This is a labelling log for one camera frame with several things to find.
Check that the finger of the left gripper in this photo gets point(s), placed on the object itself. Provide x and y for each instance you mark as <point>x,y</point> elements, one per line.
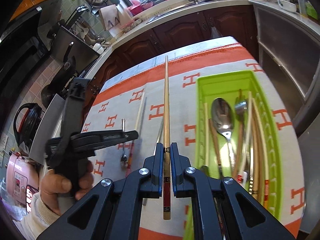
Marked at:
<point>97,140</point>

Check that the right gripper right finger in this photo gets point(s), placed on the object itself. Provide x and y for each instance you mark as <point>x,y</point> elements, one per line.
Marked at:
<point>222,209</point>

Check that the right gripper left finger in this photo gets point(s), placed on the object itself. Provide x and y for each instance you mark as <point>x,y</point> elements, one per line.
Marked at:
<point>112,209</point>

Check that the bamboo chopstick patterned end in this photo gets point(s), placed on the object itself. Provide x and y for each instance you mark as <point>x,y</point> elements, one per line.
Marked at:
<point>166,144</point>

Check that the steel metal chopstick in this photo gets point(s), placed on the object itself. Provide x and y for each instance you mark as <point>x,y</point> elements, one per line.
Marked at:
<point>160,131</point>

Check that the bamboo chopstick red band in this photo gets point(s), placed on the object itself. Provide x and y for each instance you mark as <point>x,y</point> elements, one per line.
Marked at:
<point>129,163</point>

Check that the dark wood long chopstick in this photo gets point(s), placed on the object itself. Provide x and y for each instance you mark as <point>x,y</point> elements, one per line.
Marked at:
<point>254,169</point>

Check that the large steel spoon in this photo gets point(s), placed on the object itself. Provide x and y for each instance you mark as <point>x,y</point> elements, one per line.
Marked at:
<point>224,125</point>

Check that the steel fork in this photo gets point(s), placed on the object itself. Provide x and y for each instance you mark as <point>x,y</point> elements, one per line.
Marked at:
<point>240,108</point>

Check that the bamboo chopstick red end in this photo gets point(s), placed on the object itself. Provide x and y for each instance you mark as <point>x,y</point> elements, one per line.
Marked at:
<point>264,157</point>

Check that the bamboo chopstick pale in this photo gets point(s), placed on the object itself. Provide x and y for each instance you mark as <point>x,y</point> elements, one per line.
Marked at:
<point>241,179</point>

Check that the person left forearm sleeve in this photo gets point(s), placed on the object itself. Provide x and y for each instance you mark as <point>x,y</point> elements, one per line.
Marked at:
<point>40,218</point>

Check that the steel kitchen sink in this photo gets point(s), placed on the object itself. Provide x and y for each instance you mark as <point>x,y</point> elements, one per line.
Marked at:
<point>180,10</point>

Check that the person left hand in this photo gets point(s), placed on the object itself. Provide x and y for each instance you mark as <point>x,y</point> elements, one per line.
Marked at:
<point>53,184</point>

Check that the black kettle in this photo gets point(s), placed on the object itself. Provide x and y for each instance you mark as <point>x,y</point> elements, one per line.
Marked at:
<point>28,126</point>

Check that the pink rice cooker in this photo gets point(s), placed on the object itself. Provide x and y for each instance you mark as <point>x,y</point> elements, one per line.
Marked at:
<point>22,179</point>

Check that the green plastic utensil tray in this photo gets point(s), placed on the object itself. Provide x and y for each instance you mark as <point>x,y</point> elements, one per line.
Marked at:
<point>227,86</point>

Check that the black frying pan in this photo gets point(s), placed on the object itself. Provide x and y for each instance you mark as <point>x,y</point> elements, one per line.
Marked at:
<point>59,81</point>

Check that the orange beige H-pattern cloth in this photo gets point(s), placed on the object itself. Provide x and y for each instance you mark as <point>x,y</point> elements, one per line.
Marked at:
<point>228,70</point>

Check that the wooden cutting board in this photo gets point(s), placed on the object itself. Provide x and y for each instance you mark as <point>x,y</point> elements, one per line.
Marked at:
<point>109,16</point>

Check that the white bowl on counter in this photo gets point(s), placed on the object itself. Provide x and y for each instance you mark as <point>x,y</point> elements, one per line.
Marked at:
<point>288,6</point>

